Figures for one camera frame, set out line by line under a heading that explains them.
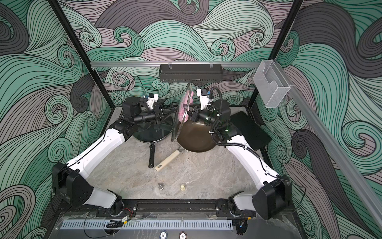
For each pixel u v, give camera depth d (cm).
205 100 60
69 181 40
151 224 70
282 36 80
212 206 75
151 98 68
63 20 75
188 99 64
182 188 78
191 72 97
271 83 79
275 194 38
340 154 50
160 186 77
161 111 64
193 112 59
